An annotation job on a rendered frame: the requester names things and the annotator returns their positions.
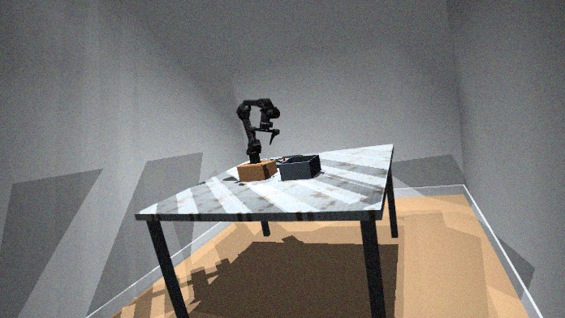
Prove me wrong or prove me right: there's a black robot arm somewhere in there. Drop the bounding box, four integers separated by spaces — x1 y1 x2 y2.
236 98 280 164

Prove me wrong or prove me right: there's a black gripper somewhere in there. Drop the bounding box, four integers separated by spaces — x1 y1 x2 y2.
248 118 280 145

